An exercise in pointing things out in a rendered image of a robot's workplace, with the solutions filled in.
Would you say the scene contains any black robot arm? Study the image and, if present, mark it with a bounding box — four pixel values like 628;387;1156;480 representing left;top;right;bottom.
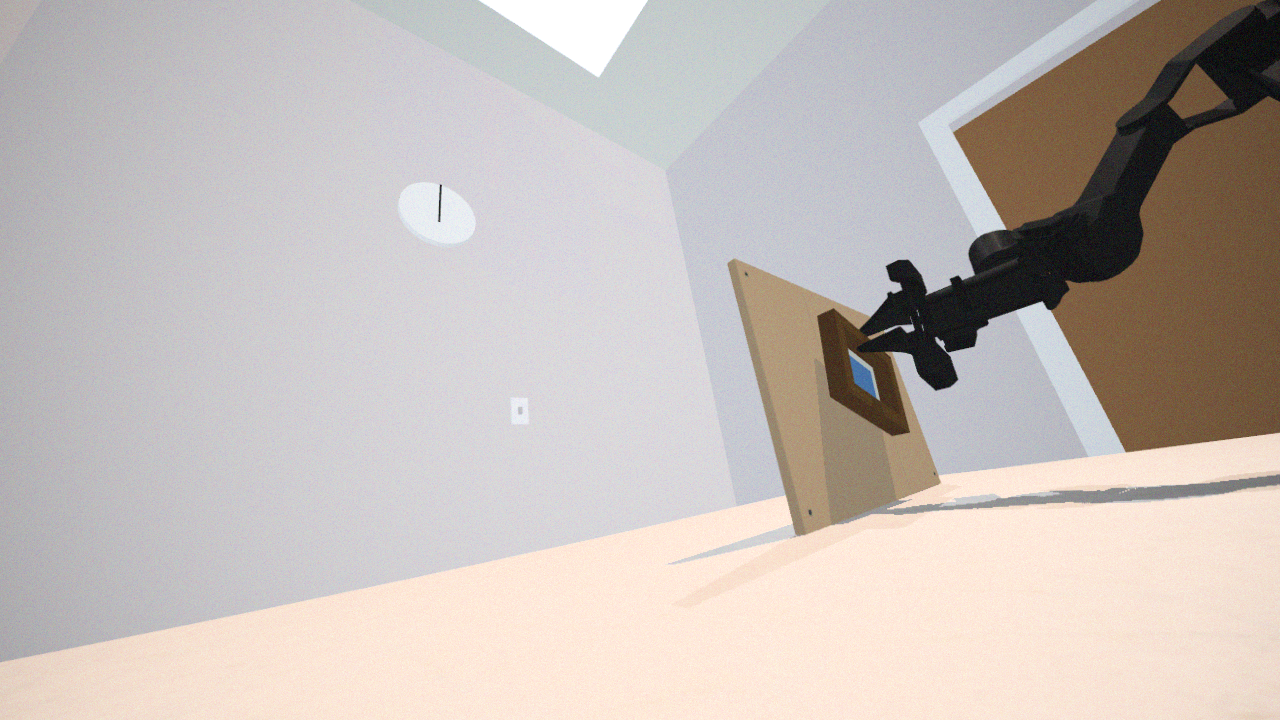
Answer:
969;0;1280;318

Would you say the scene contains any brown wooden picture frame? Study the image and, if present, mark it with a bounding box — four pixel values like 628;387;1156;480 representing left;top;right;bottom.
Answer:
817;307;910;436

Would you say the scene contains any tan wooden board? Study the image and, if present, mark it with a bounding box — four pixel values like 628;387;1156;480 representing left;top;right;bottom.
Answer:
727;258;942;536

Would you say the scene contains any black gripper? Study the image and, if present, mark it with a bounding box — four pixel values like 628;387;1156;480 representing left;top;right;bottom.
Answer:
858;260;995;391

